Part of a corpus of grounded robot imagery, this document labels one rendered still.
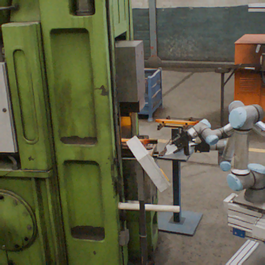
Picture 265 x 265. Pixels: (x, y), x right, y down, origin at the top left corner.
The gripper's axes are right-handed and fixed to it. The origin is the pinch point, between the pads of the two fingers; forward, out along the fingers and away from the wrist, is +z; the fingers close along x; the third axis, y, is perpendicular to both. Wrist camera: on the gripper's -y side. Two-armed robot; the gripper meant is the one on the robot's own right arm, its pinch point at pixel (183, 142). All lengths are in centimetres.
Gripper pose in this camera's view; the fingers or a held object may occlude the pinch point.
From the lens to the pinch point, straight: 348.3
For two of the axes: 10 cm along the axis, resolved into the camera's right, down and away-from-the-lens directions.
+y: 0.5, 9.4, 3.3
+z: -9.8, -0.2, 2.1
